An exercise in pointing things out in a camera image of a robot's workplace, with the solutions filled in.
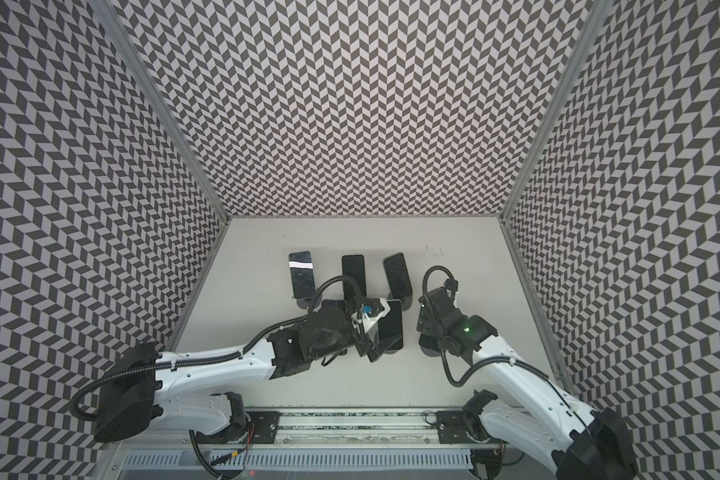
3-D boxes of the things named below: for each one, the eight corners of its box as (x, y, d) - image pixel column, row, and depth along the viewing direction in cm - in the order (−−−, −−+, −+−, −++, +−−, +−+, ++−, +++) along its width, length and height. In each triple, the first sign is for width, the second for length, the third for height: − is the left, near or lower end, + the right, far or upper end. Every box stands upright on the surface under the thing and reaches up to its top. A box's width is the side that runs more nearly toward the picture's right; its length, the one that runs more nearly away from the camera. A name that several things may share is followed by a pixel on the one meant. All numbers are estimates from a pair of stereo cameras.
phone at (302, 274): (299, 305, 97) (289, 282, 86) (297, 278, 104) (288, 253, 93) (319, 301, 98) (312, 277, 87) (316, 274, 105) (308, 249, 94)
